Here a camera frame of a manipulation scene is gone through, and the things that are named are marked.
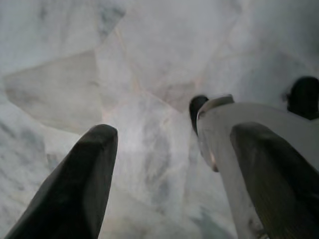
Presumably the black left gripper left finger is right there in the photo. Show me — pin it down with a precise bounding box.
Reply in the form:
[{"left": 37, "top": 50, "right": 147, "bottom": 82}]
[{"left": 4, "top": 123, "right": 118, "bottom": 239}]

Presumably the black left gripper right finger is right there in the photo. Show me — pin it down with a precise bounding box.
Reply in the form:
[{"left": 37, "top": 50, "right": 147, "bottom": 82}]
[{"left": 229, "top": 121, "right": 319, "bottom": 239}]

